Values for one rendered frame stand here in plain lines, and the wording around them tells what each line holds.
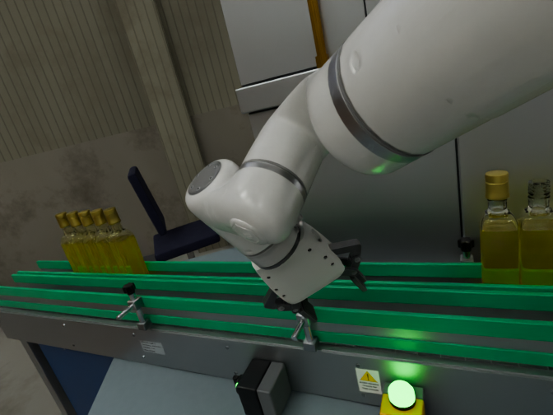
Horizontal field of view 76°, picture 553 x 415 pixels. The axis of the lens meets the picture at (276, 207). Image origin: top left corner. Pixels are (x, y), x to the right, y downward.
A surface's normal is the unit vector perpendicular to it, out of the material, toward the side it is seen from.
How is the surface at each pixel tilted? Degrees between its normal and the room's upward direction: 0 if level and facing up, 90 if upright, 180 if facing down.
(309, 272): 108
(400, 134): 126
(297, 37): 90
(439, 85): 114
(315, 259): 103
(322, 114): 82
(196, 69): 90
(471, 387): 90
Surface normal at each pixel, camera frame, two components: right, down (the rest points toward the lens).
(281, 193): 0.45, -0.32
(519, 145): -0.39, 0.39
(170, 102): 0.12, 0.30
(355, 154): -0.38, 0.77
